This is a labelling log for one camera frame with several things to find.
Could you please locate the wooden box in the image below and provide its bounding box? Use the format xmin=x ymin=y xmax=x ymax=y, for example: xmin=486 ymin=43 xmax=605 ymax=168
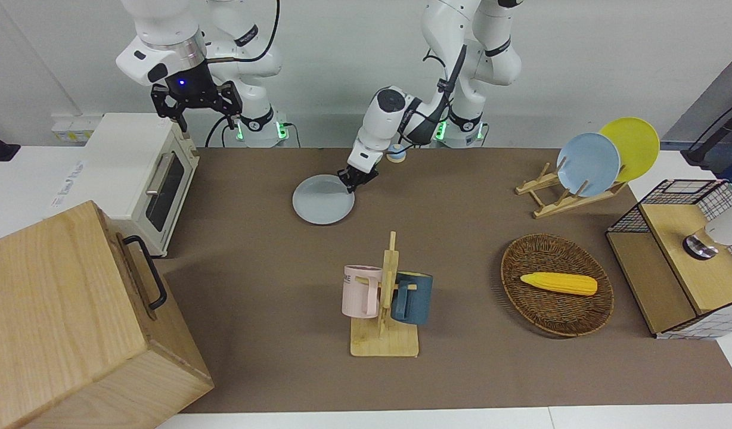
xmin=0 ymin=200 xmax=215 ymax=429

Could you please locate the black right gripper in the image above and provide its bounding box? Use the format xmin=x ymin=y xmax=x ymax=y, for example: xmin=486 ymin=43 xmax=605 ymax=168
xmin=150 ymin=62 xmax=244 ymax=133

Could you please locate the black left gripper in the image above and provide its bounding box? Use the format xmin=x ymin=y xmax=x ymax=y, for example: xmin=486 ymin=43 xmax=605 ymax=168
xmin=339 ymin=156 xmax=380 ymax=194

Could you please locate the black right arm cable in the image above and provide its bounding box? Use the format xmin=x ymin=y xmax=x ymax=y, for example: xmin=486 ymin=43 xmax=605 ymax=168
xmin=206 ymin=0 xmax=282 ymax=64

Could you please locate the brown table mat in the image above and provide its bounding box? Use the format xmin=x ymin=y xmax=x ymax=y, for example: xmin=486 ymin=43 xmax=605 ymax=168
xmin=156 ymin=147 xmax=732 ymax=415

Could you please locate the gray round plate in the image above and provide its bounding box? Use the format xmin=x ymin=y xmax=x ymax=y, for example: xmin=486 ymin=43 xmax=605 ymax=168
xmin=292 ymin=173 xmax=356 ymax=226

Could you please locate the yellow corn cob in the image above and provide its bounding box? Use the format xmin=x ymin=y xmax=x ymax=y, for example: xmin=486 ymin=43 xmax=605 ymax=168
xmin=519 ymin=272 xmax=599 ymax=297

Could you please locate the light blue plate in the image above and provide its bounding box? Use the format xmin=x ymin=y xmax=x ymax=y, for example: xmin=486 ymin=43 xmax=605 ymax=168
xmin=556 ymin=132 xmax=622 ymax=198

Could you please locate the white object with silver knob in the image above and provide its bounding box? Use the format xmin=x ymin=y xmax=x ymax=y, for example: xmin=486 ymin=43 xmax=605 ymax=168
xmin=682 ymin=198 xmax=732 ymax=262

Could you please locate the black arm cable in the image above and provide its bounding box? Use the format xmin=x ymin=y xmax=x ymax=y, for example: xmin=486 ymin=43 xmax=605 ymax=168
xmin=206 ymin=0 xmax=282 ymax=64
xmin=402 ymin=44 xmax=469 ymax=147

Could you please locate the brown wicker basket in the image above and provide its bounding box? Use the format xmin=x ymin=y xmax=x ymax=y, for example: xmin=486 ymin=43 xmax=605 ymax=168
xmin=500 ymin=233 xmax=615 ymax=338

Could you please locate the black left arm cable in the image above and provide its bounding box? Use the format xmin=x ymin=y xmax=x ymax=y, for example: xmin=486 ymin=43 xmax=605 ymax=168
xmin=402 ymin=44 xmax=469 ymax=147

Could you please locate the wire and wood shelf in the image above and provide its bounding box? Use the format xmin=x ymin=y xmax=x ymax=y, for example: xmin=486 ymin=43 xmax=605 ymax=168
xmin=605 ymin=178 xmax=732 ymax=341

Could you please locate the dark blue mug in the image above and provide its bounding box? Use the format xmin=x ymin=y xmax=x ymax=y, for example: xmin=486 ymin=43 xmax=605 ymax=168
xmin=391 ymin=271 xmax=434 ymax=327

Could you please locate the wooden mug rack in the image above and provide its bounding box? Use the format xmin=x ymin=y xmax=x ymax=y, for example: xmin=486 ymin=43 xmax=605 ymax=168
xmin=349 ymin=231 xmax=421 ymax=359

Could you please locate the yellow plate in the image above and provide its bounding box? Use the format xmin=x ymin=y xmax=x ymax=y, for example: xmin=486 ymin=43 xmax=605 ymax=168
xmin=598 ymin=117 xmax=661 ymax=184

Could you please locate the pink mug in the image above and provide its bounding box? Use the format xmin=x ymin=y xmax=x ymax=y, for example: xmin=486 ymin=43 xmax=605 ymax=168
xmin=341 ymin=265 xmax=384 ymax=320

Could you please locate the wooden plate rack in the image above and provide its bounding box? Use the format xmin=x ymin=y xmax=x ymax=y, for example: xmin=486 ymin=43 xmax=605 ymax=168
xmin=514 ymin=156 xmax=629 ymax=220

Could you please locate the white toaster oven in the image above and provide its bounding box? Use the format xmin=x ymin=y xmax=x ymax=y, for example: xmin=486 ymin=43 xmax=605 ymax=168
xmin=49 ymin=113 xmax=200 ymax=259

